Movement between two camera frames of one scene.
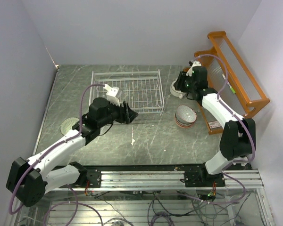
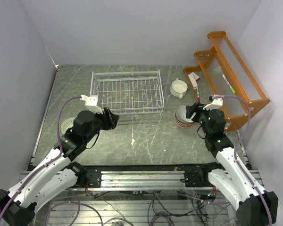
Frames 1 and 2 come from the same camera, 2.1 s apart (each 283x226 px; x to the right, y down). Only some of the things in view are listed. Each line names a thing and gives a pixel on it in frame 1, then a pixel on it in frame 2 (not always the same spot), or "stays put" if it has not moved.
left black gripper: (126, 115) to (107, 124)
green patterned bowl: (66, 125) stays put
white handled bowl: (177, 93) stays put
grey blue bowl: (186, 114) stays put
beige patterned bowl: (183, 125) stays put
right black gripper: (179, 84) to (191, 109)
